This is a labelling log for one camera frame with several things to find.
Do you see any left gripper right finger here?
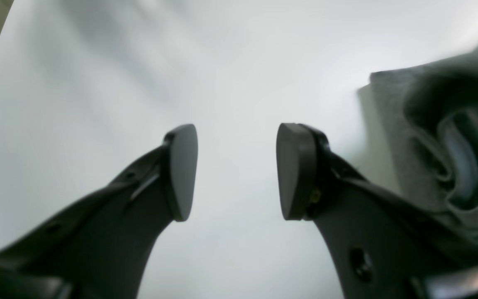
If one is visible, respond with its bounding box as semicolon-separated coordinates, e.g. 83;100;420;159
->
276;123;478;299

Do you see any grey T-shirt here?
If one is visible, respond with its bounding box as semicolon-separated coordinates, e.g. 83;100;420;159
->
361;46;478;244

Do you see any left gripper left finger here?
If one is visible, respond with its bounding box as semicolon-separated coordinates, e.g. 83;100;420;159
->
0;124;198;299

